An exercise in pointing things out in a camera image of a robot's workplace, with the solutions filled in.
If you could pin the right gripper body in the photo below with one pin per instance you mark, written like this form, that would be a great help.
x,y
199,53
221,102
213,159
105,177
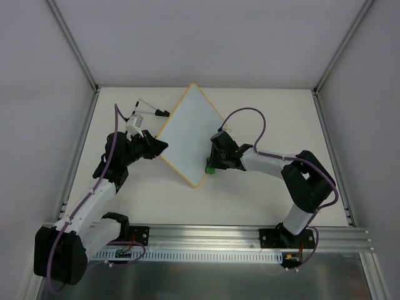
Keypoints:
x,y
217,158

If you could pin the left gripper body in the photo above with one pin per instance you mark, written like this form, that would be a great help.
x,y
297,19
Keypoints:
x,y
147,145

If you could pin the green whiteboard eraser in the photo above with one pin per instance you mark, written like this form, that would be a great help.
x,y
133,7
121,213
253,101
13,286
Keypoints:
x,y
209,169

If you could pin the yellow framed whiteboard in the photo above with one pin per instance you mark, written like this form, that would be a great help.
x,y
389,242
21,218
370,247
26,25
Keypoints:
x,y
187,131

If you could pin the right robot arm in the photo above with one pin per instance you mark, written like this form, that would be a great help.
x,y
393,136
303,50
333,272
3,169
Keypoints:
x,y
310,186

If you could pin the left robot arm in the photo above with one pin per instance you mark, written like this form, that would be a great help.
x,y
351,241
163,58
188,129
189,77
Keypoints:
x,y
62,252

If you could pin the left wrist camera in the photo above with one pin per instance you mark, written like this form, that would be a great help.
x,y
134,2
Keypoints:
x,y
133,125

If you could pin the whiteboard wire stand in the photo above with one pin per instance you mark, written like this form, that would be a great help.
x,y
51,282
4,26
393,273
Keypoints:
x,y
155,111

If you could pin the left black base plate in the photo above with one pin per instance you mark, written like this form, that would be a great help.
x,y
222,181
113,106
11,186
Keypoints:
x,y
137,234

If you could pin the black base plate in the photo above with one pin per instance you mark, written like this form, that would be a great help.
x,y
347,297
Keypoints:
x,y
137,234
279,239

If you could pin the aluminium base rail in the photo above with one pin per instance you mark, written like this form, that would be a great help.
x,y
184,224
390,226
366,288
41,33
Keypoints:
x,y
214,238

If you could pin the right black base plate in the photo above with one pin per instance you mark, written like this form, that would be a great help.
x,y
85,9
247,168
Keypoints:
x,y
279,239

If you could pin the white slotted cable duct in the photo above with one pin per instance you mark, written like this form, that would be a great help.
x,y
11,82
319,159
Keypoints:
x,y
192,256

